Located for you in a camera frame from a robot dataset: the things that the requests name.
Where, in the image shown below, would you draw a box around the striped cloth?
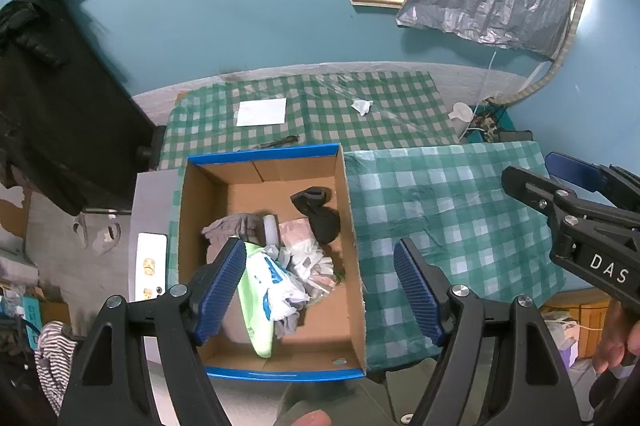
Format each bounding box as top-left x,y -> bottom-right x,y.
35,321 -> 78,414

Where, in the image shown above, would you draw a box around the wooden window ledge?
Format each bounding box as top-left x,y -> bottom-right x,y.
348,0 -> 416,10

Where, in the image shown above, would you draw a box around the white blue-printed plastic bag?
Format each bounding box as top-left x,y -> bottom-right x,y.
245,251 -> 311,322

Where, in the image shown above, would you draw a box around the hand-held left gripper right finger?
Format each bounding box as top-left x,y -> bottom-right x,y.
392,238 -> 583,426

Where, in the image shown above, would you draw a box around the beige knit pants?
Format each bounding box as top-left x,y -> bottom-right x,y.
201,213 -> 268,249

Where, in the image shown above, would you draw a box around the white power strip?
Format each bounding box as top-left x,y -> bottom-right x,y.
134,232 -> 168,301

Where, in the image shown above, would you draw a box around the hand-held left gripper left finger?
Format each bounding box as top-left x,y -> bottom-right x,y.
57,237 -> 248,426

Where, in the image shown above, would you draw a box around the grey plastic-wrapped bundle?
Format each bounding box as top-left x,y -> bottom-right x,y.
277,218 -> 337,301

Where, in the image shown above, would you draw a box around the person's left hand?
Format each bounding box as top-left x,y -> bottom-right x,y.
292,411 -> 332,426

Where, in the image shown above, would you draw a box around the brown cardboard box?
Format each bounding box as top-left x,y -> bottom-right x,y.
37,288 -> 71,332

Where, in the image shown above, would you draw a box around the white paper sheet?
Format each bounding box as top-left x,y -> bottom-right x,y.
236,98 -> 288,127

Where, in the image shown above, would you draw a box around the cable tangle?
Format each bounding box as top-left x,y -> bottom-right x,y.
467,98 -> 533,144

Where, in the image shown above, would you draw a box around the blue cardboard box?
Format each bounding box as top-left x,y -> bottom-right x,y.
177,143 -> 368,382

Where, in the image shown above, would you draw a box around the person's right hand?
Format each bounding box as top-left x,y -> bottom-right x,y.
592,298 -> 640,374

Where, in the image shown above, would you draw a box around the plain white bag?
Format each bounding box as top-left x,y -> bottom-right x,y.
545,311 -> 581,372

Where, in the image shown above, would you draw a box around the dark green checked cloth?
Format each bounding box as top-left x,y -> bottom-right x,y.
159,70 -> 458,287

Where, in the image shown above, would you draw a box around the wooden cabinet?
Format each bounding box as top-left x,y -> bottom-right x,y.
542,288 -> 613,359

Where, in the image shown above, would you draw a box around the teal checked tablecloth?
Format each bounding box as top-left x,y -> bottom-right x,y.
344,141 -> 571,372

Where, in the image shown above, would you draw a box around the teal cardboard box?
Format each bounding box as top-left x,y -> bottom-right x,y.
0,296 -> 41,322

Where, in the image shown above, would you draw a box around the thin black object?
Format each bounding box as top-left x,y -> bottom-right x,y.
257,135 -> 300,151

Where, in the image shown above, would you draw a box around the person's olive trousers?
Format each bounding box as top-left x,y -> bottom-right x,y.
275,376 -> 401,426

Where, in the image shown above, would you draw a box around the light green plastic sheet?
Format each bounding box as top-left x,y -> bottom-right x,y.
237,242 -> 277,358

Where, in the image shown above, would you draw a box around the white slipper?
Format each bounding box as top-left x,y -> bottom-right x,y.
72,213 -> 91,249
92,221 -> 122,255

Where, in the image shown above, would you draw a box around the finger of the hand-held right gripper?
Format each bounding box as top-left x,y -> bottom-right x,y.
545,152 -> 640,211
501,166 -> 640,259

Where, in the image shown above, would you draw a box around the beige woven strap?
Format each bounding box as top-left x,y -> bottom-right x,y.
500,0 -> 608,104

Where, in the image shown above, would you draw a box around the black cloth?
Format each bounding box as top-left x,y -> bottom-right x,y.
0,0 -> 156,217

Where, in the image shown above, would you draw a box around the black fuzzy sock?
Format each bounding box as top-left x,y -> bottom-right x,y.
291,187 -> 342,245

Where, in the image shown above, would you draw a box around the white cord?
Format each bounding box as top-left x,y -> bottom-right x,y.
482,53 -> 498,107

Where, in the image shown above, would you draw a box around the white plastic cup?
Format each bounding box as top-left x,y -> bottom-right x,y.
448,102 -> 473,124

